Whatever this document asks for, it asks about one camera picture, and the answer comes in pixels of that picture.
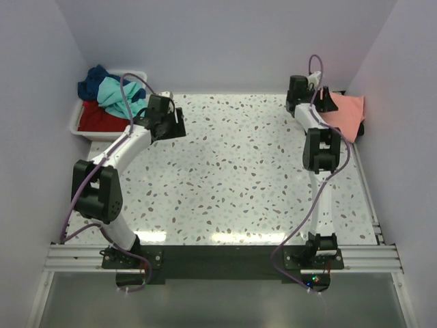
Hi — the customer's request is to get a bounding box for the pink t shirt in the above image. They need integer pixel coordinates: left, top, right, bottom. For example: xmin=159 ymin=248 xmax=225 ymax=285
xmin=320 ymin=92 xmax=365 ymax=143

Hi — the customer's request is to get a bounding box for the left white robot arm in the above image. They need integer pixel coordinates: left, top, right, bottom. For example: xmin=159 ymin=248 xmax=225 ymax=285
xmin=72 ymin=92 xmax=186 ymax=268

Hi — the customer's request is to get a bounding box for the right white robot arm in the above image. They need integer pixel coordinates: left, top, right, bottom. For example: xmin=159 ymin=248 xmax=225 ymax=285
xmin=286 ymin=72 xmax=341 ymax=269

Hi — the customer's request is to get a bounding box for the teal t shirt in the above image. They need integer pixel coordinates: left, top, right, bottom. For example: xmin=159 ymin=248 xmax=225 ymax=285
xmin=97 ymin=77 xmax=147 ymax=120

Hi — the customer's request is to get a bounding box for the red t shirt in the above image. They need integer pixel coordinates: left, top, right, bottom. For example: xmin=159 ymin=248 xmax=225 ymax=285
xmin=78 ymin=100 xmax=130 ymax=133

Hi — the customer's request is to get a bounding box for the folded black t shirt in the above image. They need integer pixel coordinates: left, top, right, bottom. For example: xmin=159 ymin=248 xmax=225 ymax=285
xmin=356 ymin=122 xmax=365 ymax=138

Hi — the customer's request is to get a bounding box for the navy blue t shirt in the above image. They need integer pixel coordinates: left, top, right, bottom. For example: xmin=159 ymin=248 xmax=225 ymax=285
xmin=77 ymin=65 xmax=132 ymax=100

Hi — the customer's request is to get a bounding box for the white plastic laundry basket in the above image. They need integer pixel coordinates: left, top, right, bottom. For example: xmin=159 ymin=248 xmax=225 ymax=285
xmin=70 ymin=65 xmax=147 ymax=141

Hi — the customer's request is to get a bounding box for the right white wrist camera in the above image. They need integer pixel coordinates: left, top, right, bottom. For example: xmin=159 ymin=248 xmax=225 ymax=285
xmin=307 ymin=70 xmax=322 ymax=88

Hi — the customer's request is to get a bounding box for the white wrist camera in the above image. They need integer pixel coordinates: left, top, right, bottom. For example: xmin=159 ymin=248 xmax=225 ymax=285
xmin=307 ymin=70 xmax=322 ymax=88
xmin=159 ymin=91 xmax=173 ymax=99

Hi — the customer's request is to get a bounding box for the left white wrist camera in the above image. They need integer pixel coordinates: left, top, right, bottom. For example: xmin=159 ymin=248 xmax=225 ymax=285
xmin=159 ymin=91 xmax=173 ymax=99

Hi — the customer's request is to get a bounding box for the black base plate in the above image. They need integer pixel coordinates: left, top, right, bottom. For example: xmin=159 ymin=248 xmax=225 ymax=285
xmin=100 ymin=245 xmax=345 ymax=291

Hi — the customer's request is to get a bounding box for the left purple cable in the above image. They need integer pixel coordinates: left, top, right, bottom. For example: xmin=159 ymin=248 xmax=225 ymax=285
xmin=59 ymin=72 xmax=165 ymax=293

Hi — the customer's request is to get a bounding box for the aluminium frame rail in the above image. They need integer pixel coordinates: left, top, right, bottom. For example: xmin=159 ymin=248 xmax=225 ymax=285
xmin=44 ymin=245 xmax=403 ymax=273

